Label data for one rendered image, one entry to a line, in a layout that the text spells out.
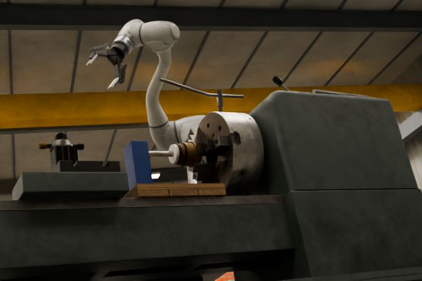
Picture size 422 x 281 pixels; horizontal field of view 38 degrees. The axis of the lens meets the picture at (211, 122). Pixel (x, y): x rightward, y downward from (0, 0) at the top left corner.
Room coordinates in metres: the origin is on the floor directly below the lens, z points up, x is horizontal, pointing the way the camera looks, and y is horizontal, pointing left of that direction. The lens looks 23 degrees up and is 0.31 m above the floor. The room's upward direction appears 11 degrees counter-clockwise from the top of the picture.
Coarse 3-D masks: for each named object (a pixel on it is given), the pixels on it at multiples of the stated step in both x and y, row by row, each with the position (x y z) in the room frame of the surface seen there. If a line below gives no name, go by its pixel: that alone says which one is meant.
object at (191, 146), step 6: (180, 144) 1.99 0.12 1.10; (186, 144) 1.99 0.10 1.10; (192, 144) 2.01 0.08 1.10; (180, 150) 1.98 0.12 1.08; (186, 150) 1.99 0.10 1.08; (192, 150) 2.00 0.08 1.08; (180, 156) 1.98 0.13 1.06; (186, 156) 2.00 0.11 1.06; (192, 156) 2.00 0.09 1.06; (198, 156) 2.03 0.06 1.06; (180, 162) 2.00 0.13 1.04; (186, 162) 2.01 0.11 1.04; (192, 162) 2.02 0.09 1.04; (198, 162) 2.05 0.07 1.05
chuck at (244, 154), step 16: (224, 112) 2.02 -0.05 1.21; (208, 128) 2.07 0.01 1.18; (224, 128) 1.98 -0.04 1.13; (240, 128) 1.97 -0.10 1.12; (240, 144) 1.96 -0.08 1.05; (208, 160) 2.13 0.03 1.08; (224, 160) 2.01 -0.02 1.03; (240, 160) 1.98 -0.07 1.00; (224, 176) 2.03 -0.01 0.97; (240, 192) 2.09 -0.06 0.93
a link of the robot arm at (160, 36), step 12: (144, 24) 2.35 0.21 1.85; (156, 24) 2.32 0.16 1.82; (168, 24) 2.32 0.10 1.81; (144, 36) 2.35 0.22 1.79; (156, 36) 2.34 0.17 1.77; (168, 36) 2.33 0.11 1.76; (156, 48) 2.39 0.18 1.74; (168, 48) 2.40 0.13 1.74; (168, 60) 2.47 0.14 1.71; (156, 72) 2.53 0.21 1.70; (156, 84) 2.58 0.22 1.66; (156, 96) 2.65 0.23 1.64; (156, 108) 2.70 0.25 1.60; (156, 120) 2.74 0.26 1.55
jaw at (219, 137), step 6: (234, 132) 1.96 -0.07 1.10; (216, 138) 1.96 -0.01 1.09; (222, 138) 1.95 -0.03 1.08; (228, 138) 1.96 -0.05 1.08; (234, 138) 1.96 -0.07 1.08; (198, 144) 1.99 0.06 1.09; (204, 144) 2.00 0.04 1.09; (210, 144) 1.98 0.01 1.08; (216, 144) 1.97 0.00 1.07; (222, 144) 1.95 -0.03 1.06; (228, 144) 1.96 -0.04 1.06; (198, 150) 1.99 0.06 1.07; (204, 150) 2.00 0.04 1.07; (210, 150) 1.98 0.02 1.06; (216, 150) 1.99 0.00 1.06; (222, 150) 2.00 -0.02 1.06
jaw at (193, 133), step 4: (192, 128) 2.11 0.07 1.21; (196, 128) 2.12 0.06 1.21; (192, 132) 2.10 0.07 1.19; (196, 132) 2.10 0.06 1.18; (200, 132) 2.11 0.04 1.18; (188, 136) 2.13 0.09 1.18; (192, 136) 2.08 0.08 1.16; (196, 136) 2.08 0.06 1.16; (200, 136) 2.09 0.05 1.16; (204, 136) 2.10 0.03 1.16; (188, 140) 2.05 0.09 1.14; (192, 140) 2.06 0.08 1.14; (196, 140) 2.07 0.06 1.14; (200, 140) 2.08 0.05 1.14; (204, 140) 2.09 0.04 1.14; (196, 144) 2.05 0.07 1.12
